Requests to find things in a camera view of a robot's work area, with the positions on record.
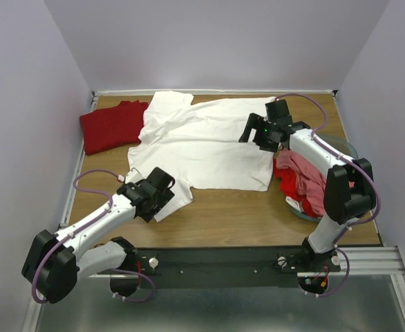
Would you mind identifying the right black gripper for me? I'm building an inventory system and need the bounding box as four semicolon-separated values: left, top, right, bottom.
238;113;279;153

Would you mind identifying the white t shirt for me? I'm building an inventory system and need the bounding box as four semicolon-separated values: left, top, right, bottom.
128;91;274;222

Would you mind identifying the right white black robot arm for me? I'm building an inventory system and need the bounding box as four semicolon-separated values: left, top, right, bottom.
239;98;380;271

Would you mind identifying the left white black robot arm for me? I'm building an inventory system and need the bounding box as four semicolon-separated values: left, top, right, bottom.
21;167;176;304

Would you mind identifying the folded dark red t shirt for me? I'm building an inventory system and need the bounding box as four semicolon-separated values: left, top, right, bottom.
79;100;149;156

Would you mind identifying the pink t shirt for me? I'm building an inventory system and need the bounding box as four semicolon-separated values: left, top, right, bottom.
274;149;326;218

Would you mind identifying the teal laundry basket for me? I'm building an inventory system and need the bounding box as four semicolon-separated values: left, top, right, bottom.
283;131;357;222

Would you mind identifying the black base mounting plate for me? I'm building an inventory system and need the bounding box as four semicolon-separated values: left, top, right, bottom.
95;246;341;291

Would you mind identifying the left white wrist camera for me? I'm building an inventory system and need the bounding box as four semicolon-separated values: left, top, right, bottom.
117;168;144;184

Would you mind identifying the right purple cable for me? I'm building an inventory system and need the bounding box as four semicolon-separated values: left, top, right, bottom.
273;93;383;298

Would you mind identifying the purple cable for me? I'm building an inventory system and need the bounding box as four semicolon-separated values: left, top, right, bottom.
273;93;383;298
31;169;157;305

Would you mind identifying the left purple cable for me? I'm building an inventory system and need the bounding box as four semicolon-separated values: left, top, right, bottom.
31;169;157;305

